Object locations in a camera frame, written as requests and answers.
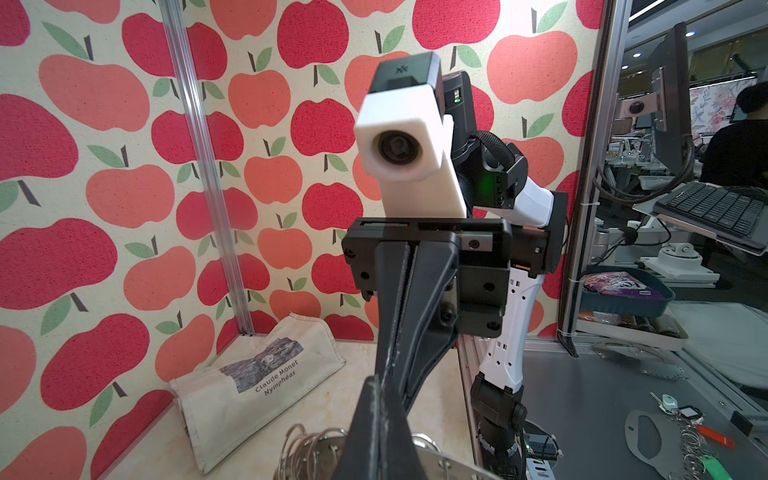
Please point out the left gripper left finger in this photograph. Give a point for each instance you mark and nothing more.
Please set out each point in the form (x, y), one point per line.
(361, 450)

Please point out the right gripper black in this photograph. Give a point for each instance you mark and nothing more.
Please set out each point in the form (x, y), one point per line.
(430, 276)

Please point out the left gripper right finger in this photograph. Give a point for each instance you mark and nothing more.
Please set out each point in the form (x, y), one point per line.
(400, 460)

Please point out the metal ring plate with keyrings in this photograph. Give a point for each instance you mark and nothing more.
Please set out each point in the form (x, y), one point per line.
(327, 455)

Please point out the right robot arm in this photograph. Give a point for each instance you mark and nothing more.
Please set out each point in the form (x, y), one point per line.
(495, 184)

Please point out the monitor on arm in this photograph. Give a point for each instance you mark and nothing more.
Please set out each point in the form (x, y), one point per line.
(668, 66)

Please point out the spare metal plate with keys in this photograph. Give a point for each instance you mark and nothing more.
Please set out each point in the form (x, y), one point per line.
(683, 451)

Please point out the canvas Monet tote bag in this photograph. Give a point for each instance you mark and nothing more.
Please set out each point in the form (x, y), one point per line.
(253, 383)

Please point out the blue tray with snack bag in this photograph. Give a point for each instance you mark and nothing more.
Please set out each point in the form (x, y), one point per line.
(629, 304)

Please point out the black keyboard on stand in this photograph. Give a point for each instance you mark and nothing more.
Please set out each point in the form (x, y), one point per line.
(718, 209)

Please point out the person in black shirt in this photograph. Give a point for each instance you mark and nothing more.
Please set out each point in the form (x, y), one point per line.
(737, 154)

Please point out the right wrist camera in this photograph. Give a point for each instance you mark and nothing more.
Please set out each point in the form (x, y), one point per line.
(404, 137)

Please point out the right aluminium frame post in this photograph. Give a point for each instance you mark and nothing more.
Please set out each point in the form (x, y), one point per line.
(191, 97)

